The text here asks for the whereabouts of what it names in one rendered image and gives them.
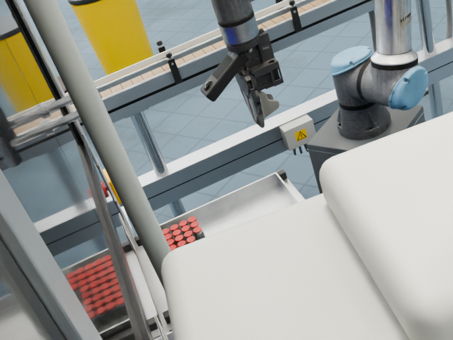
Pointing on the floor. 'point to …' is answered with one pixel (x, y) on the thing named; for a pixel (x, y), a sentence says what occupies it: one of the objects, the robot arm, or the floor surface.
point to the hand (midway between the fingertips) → (257, 123)
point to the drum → (114, 32)
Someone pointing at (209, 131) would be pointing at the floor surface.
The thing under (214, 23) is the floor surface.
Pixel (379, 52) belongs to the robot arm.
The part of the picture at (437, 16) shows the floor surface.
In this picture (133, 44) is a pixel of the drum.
